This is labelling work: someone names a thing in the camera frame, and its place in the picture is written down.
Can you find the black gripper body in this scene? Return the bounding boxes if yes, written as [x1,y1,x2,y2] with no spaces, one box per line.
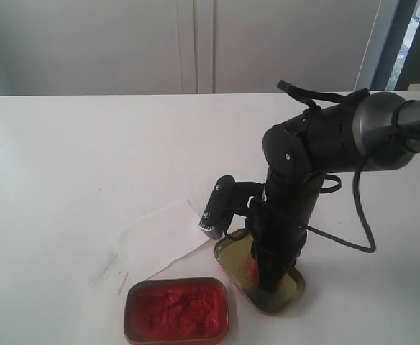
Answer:
[252,169,325,266]

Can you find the red ink pad tin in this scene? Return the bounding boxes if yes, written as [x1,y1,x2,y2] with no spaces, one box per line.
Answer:
[123,277,229,344]

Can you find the red plastic stamp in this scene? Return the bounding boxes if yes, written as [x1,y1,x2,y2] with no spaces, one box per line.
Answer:
[250,260,259,282]

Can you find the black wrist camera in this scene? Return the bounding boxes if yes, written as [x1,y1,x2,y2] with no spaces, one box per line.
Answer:
[199,175,264,240]

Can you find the white cabinet doors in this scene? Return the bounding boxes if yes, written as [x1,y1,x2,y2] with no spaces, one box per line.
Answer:
[0,1,398,96]

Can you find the dark window frame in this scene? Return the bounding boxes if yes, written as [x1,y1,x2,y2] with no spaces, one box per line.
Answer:
[370,1,420,91]

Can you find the gold metal tin lid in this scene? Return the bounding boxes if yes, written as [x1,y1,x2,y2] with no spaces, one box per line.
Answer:
[214,229,306,315]

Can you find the black cable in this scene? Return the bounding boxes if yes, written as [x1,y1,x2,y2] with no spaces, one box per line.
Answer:
[276,80,420,254]

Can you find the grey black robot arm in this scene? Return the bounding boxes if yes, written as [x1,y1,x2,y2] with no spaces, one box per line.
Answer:
[247,90,420,293]

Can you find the white paper sheet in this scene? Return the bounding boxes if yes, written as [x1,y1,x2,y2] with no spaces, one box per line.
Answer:
[112,199,209,282]

